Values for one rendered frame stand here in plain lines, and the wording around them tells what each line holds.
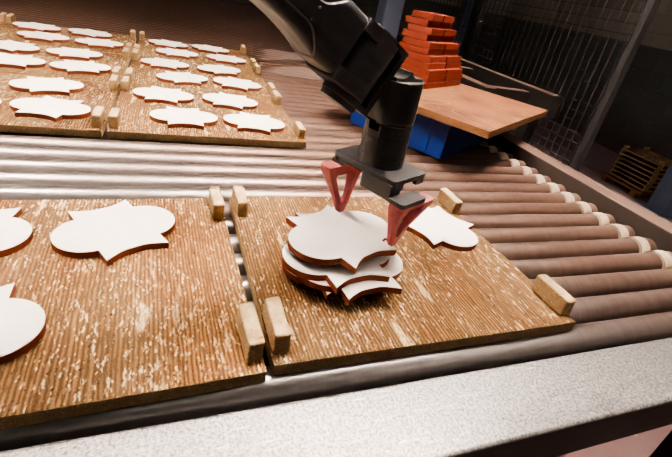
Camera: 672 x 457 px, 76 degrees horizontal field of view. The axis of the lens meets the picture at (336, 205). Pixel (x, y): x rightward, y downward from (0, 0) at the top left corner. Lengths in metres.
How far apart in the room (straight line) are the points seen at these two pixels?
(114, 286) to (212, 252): 0.12
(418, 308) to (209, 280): 0.26
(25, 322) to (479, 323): 0.49
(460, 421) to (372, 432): 0.09
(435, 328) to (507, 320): 0.11
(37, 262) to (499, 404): 0.53
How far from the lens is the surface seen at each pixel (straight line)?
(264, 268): 0.56
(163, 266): 0.56
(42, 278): 0.57
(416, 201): 0.51
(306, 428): 0.44
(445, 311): 0.57
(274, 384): 0.46
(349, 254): 0.51
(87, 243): 0.60
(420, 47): 1.35
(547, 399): 0.57
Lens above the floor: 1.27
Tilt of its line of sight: 27 degrees down
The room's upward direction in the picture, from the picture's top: 12 degrees clockwise
